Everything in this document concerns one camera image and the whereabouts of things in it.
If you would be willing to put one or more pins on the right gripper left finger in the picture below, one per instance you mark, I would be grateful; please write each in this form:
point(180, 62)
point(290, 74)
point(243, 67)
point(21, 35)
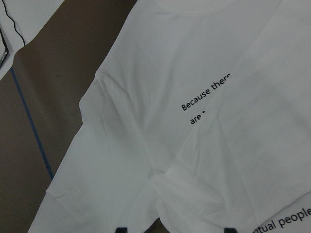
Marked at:
point(121, 230)

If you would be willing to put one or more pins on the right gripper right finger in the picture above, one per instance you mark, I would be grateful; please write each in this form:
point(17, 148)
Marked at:
point(229, 230)

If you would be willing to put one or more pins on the white printed t-shirt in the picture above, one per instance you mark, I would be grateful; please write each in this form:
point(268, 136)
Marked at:
point(200, 116)

